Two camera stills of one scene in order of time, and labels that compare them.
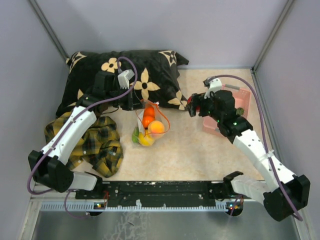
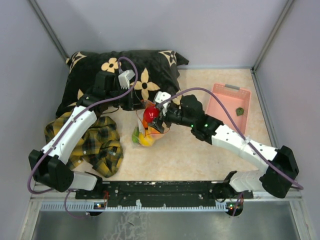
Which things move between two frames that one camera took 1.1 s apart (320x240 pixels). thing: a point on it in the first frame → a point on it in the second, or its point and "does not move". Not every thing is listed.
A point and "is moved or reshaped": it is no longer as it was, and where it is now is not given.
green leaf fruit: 135,134 does not move
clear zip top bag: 152,123 does not move
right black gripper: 200,97 → 158,124
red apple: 190,101 is moved or reshaped
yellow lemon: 146,140 does not move
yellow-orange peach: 156,129 does not move
